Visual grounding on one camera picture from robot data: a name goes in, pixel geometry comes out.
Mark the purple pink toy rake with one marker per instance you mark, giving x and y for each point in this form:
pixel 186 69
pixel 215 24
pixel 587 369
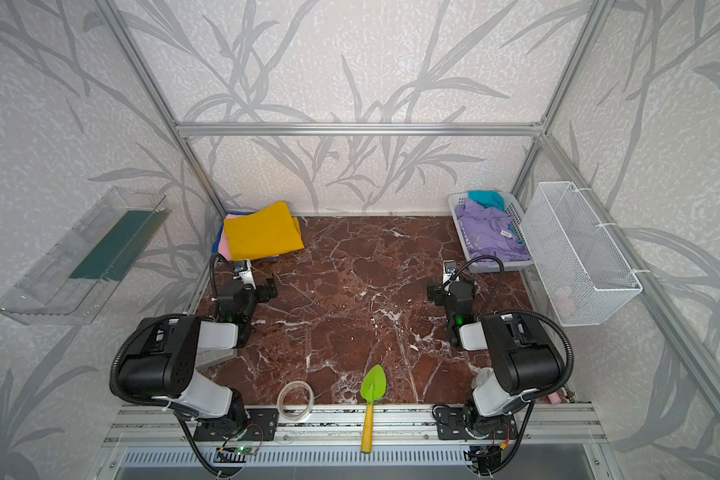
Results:
pixel 555 398

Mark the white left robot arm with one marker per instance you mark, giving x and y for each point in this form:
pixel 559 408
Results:
pixel 156 365

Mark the grey rectangular block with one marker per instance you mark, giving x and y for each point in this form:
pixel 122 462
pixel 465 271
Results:
pixel 208 358

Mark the clear tape roll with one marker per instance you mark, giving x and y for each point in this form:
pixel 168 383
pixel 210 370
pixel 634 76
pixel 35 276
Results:
pixel 295 401

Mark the clear plastic wall shelf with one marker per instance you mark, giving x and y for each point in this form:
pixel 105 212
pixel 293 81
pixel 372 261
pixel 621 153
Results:
pixel 47 295

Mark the purple t-shirt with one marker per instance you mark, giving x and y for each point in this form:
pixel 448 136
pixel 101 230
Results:
pixel 489 231

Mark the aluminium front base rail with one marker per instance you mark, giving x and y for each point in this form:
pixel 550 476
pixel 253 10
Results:
pixel 342 425

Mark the green toy trowel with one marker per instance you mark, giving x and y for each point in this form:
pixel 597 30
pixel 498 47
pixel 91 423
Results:
pixel 373 388

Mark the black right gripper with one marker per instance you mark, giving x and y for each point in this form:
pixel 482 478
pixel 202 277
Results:
pixel 438 293

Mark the blue folded t-shirt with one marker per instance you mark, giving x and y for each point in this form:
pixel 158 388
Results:
pixel 216 243

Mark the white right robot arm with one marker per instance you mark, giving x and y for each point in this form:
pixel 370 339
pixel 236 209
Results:
pixel 530 356

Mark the white wire mesh basket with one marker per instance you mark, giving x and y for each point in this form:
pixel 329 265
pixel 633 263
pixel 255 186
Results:
pixel 584 273

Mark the teal t-shirt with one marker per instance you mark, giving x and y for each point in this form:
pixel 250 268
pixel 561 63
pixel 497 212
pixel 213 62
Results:
pixel 488 199

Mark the pink folded t-shirt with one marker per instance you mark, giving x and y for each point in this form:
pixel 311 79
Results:
pixel 223 243

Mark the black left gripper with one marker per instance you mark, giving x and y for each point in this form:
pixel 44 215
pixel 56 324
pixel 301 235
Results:
pixel 264 288

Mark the aluminium frame profile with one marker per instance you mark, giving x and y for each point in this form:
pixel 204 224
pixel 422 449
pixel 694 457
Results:
pixel 699 363

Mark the yellow printed t-shirt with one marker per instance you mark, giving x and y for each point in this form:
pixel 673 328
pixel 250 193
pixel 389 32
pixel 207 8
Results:
pixel 270 232

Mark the grey plastic laundry basket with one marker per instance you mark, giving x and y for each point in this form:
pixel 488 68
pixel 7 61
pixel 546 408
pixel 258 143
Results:
pixel 512 207

